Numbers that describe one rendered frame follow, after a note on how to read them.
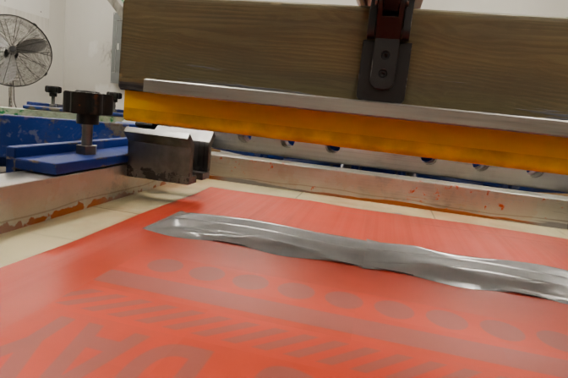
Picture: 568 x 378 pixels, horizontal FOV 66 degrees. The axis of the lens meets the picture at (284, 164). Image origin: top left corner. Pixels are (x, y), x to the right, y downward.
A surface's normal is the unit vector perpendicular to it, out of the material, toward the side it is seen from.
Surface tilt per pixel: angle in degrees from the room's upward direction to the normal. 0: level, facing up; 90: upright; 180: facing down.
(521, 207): 90
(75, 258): 0
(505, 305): 0
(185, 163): 90
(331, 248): 32
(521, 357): 0
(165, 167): 90
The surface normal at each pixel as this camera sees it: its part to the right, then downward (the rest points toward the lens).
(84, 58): -0.23, 0.11
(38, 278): 0.10, -0.99
